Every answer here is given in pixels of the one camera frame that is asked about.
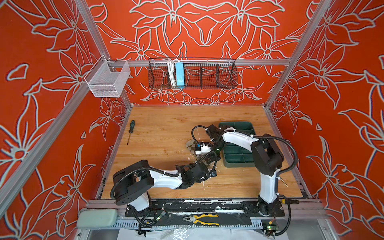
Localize pale green foam pad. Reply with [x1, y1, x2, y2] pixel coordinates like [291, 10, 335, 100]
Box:
[77, 209, 118, 229]

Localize green plastic divided tray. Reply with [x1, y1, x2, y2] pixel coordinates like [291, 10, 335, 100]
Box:
[219, 122, 255, 168]

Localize white wire mesh basket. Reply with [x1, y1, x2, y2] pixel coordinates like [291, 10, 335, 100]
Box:
[85, 56, 131, 98]

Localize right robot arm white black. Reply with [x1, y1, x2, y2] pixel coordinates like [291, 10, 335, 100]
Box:
[206, 125, 298, 217]

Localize beige argyle sock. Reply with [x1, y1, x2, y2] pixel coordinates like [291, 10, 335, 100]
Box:
[186, 139, 198, 158]

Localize yellow handle pliers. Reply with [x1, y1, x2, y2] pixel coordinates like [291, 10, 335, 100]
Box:
[182, 213, 220, 227]

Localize white cable bundle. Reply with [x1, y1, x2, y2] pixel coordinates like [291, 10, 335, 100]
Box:
[167, 59, 177, 87]

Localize light blue box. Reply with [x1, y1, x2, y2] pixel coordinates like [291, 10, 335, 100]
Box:
[175, 62, 185, 89]

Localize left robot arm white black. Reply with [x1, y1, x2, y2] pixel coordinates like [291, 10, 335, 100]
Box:
[110, 160, 217, 212]

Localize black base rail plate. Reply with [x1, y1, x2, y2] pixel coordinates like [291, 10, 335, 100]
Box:
[124, 197, 286, 218]

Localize green handle screwdriver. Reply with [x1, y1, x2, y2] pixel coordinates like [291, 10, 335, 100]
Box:
[127, 120, 136, 144]

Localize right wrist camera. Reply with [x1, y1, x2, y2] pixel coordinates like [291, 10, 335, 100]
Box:
[195, 144, 212, 157]

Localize black wire wall basket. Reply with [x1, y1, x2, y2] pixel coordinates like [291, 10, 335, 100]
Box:
[148, 58, 239, 90]

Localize white slotted cable duct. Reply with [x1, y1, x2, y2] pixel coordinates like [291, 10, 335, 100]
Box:
[111, 219, 263, 231]

